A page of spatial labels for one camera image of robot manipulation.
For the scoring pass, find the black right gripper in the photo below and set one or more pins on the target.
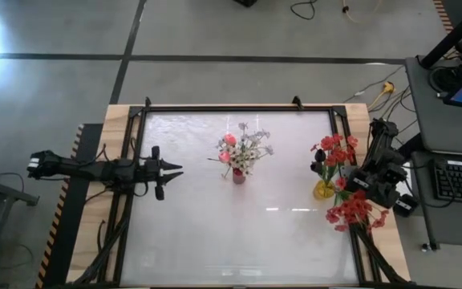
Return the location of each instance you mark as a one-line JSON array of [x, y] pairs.
[[379, 186]]

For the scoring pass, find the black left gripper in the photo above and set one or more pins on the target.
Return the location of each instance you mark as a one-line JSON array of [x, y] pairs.
[[155, 172]]

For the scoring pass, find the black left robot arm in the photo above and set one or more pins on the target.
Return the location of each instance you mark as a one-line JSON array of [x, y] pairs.
[[78, 170]]

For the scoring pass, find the yellow glass vase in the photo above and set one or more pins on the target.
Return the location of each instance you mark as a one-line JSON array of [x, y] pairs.
[[323, 190]]

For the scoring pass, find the red glass vase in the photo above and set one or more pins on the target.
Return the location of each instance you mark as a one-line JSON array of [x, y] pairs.
[[239, 177]]

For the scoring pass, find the white paper sheet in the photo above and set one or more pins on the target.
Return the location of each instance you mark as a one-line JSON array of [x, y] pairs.
[[410, 188]]

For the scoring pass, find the wooden table board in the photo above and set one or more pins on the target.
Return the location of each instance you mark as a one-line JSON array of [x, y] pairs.
[[112, 120]]

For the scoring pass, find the black keyboard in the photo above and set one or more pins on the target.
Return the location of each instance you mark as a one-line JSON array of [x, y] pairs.
[[461, 180]]

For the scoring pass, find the black hazard-striped base beam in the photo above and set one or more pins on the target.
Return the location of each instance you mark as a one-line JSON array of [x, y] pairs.
[[70, 225]]

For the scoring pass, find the black diagonal pole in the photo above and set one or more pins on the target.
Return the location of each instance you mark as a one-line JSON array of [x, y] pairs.
[[451, 38]]

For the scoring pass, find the grey metal stand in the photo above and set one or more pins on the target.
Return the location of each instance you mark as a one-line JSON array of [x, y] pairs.
[[2, 190]]

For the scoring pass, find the orange black hazard strip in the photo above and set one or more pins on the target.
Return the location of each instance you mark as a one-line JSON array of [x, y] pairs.
[[443, 16]]

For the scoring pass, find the black box on floor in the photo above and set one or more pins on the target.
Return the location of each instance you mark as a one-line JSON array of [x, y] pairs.
[[247, 2]]

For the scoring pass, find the black frame clamp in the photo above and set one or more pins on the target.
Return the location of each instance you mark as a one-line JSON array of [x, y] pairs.
[[297, 102], [148, 102]]

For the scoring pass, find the black aluminium table frame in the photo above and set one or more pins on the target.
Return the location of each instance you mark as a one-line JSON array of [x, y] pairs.
[[235, 108]]

